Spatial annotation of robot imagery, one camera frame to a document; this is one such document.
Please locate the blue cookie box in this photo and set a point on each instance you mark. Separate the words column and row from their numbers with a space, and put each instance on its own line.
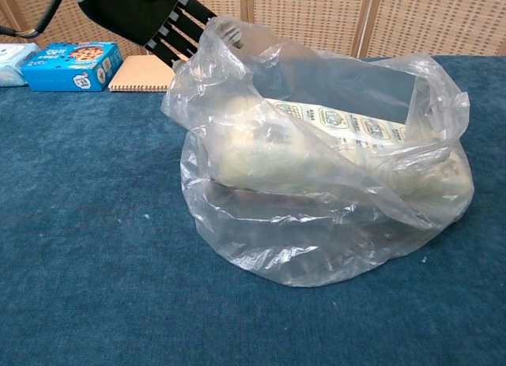
column 59, row 71

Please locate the brown spiral notebook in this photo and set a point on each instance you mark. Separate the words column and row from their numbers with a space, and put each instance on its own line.
column 138, row 75

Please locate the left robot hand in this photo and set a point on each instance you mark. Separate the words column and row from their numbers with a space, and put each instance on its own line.
column 130, row 10

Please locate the teal table cloth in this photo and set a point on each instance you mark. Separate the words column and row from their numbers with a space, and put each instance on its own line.
column 99, row 243

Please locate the woven wooden folding screen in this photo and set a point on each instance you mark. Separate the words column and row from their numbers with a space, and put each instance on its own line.
column 395, row 14

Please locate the clear plastic bag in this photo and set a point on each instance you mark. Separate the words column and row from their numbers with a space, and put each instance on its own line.
column 300, row 243

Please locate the white wet wipes pack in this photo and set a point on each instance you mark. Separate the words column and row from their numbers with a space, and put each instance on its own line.
column 13, row 65

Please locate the cream printed package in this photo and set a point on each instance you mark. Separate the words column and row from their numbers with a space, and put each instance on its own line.
column 257, row 160

